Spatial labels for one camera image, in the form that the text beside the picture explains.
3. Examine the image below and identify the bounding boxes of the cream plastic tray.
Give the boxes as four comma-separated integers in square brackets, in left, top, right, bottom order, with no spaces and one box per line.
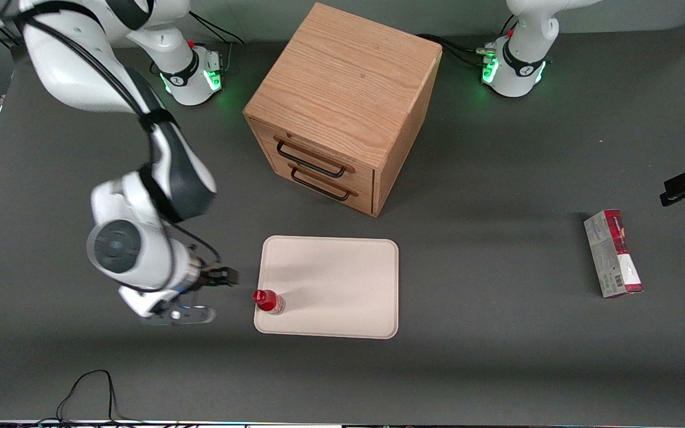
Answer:
[253,235,400,340]

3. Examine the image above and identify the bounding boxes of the wooden drawer front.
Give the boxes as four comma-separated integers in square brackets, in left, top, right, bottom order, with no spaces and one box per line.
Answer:
[258,152,376,216]
[250,119,376,194]

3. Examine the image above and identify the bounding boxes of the red and grey carton box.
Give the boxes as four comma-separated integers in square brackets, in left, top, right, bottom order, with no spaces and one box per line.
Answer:
[583,209,644,299]

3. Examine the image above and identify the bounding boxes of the black cable along right arm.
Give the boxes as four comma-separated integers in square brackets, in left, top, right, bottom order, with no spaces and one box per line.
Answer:
[14,1,223,266]

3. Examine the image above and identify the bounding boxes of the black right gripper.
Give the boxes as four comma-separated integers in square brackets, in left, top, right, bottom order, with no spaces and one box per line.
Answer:
[188,263,240,293]

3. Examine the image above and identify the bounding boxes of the dark grey table mat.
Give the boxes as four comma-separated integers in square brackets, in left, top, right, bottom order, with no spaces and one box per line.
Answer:
[0,21,685,424]

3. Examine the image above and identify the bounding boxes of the red coke bottle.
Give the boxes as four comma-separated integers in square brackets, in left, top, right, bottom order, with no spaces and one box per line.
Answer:
[252,288,286,315]

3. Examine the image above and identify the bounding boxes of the oak wooden drawer cabinet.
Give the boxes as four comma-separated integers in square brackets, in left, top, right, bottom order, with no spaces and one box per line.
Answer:
[243,2,443,218]

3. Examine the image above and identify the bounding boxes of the black arm base cables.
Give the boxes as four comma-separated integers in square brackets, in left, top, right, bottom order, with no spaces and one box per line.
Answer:
[416,15,519,67]
[187,10,247,79]

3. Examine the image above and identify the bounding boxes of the black right arm base cables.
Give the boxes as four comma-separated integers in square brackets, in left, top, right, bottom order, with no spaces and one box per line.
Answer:
[187,10,247,79]

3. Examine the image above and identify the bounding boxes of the black metal drawer handle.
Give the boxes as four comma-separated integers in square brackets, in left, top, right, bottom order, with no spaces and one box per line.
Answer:
[275,138,356,179]
[290,165,359,202]

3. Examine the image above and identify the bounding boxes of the black left arm base cables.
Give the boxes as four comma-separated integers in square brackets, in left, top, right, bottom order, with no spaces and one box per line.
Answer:
[416,15,519,67]

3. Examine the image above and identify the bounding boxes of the thin black looped cable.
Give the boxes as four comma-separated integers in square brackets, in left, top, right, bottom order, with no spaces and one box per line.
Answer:
[33,369,159,427]

